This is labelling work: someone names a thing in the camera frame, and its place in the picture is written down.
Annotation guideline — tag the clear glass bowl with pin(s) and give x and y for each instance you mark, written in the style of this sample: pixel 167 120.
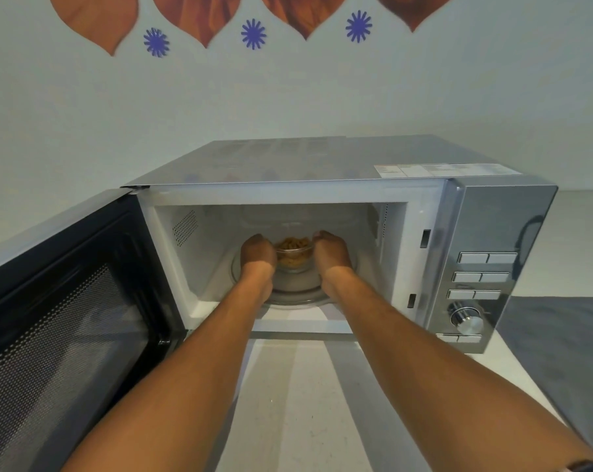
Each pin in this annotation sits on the clear glass bowl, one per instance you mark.
pixel 296 262

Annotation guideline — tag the person's right fingers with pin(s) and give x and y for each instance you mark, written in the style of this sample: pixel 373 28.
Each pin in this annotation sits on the person's right fingers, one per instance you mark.
pixel 323 235

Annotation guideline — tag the person's left forearm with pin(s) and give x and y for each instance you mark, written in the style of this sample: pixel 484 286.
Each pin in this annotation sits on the person's left forearm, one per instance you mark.
pixel 188 378

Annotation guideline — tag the person's left hand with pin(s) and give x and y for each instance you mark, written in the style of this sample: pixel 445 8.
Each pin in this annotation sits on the person's left hand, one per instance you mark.
pixel 258 253

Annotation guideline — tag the person's right hand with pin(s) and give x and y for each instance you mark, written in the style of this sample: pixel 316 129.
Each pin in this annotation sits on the person's right hand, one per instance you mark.
pixel 333 255

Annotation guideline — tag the silver microwave knob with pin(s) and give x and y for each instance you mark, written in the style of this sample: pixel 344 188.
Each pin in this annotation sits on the silver microwave knob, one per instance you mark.
pixel 466 319

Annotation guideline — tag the orange leaf wall decal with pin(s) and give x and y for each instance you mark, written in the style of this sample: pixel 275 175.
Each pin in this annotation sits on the orange leaf wall decal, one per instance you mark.
pixel 198 14
pixel 97 19
pixel 414 7
pixel 304 12

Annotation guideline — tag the group of silver microwave buttons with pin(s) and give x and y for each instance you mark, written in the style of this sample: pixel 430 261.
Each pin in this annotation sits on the group of silver microwave buttons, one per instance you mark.
pixel 478 277

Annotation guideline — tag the black microwave door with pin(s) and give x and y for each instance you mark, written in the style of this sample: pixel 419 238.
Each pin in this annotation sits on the black microwave door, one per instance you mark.
pixel 55 329

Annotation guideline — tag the person's right forearm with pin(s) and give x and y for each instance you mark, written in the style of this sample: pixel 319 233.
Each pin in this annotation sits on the person's right forearm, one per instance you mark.
pixel 424 378

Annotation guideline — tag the blue flower wall decal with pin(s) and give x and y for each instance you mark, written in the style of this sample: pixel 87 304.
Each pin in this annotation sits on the blue flower wall decal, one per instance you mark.
pixel 157 42
pixel 253 34

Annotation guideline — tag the grey mat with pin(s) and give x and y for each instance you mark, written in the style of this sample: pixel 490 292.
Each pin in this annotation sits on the grey mat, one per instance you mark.
pixel 567 348

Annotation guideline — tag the silver microwave oven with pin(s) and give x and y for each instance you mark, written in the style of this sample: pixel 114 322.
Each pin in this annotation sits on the silver microwave oven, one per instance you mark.
pixel 301 162

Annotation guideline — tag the person's left fingers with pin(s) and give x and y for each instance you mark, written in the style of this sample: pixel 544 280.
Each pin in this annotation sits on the person's left fingers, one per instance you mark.
pixel 263 238

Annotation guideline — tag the white label sticker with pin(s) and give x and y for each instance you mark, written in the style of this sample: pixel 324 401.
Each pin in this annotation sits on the white label sticker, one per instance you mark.
pixel 439 170

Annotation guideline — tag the cooked pasta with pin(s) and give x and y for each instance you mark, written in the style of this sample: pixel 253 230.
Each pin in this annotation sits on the cooked pasta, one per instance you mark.
pixel 292 245

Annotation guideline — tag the glass microwave turntable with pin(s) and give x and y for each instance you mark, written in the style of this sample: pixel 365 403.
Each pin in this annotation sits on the glass microwave turntable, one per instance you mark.
pixel 296 292

